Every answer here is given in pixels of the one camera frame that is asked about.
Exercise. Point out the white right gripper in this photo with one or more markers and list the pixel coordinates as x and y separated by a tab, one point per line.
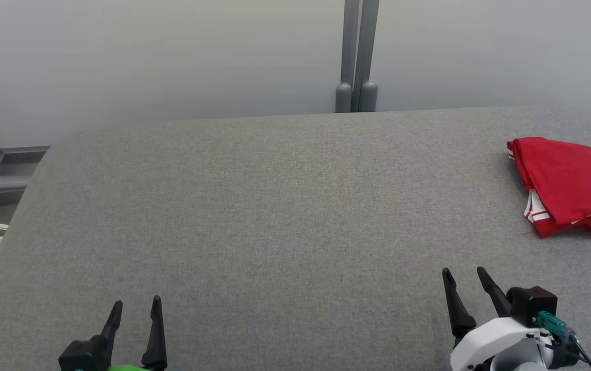
491	340

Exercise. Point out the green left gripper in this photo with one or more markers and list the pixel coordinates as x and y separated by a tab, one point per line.
125	368

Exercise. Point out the red and white shirt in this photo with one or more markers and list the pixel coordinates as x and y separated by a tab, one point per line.
563	175

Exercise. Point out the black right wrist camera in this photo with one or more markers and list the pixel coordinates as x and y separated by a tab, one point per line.
532	304

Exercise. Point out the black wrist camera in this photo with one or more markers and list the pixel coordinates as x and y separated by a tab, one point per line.
81	355
532	304

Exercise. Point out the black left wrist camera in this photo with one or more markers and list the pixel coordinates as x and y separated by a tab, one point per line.
81	355

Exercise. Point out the grey partition post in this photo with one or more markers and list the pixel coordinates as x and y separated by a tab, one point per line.
368	51
348	51

